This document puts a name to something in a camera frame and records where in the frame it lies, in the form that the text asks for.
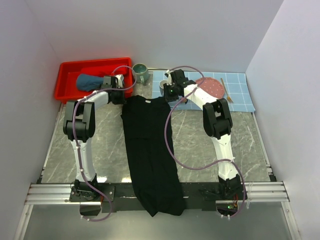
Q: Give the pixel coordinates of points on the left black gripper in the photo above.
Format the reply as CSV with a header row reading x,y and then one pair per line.
x,y
122,101

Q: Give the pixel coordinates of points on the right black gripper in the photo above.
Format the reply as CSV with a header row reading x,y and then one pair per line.
x,y
168,98

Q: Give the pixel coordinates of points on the black t shirt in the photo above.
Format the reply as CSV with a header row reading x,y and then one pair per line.
x,y
153,171

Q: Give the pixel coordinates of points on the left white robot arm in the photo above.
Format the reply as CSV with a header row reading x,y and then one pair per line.
x,y
80,118

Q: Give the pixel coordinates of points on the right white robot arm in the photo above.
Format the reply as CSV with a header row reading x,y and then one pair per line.
x,y
217,120

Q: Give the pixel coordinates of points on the grey white mug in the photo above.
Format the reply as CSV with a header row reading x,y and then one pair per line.
x,y
161,86

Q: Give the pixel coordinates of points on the blue rolled t shirt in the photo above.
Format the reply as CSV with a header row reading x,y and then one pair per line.
x,y
87,83

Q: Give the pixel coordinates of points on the green ceramic mug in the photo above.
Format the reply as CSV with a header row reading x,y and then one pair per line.
x,y
141,73

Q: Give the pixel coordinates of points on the pink dotted plate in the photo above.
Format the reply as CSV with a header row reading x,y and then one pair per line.
x,y
211,86

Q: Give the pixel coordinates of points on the red plastic bin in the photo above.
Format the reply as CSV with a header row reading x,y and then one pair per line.
x,y
66,88

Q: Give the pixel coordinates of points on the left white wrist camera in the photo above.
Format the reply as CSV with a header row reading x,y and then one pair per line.
x,y
120,84

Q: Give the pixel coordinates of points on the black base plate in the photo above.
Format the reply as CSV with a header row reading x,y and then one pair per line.
x,y
205,196

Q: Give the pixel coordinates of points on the aluminium rail frame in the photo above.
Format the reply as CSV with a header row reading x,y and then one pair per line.
x,y
49,215

